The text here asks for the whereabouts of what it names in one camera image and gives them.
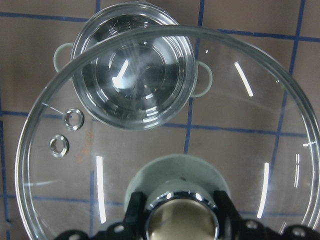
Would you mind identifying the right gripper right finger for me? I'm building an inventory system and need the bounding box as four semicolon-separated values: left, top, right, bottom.
213;190;240;240

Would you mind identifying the glass pot lid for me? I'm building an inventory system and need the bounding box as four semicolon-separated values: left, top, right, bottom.
15;25;320;240

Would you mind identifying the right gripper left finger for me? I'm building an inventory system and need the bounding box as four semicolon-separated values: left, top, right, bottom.
123;191;147;240

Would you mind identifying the pale green cooking pot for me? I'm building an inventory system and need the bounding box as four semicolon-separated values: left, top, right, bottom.
53;1;213;131

